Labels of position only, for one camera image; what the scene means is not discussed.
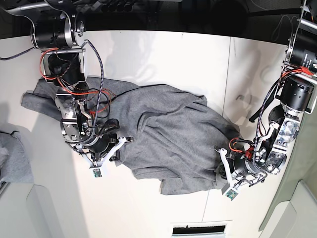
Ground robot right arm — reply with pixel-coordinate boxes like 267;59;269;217
0;0;132;173

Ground grey t-shirt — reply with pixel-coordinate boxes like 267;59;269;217
20;76;240;196

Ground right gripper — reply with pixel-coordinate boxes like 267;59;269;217
73;135;133;170

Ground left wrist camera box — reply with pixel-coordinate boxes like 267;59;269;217
221;183;239;201

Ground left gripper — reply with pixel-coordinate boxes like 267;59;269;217
215;146;266;191

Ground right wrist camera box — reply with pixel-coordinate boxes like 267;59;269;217
92;168;103;178

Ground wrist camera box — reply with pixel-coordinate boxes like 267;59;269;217
221;183;239;201
92;168;103;178

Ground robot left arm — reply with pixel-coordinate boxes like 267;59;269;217
217;0;317;199

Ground green chair at right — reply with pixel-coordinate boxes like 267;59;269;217
259;110;317;232

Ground grey folded cloth pile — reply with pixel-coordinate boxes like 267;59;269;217
0;123;34;183

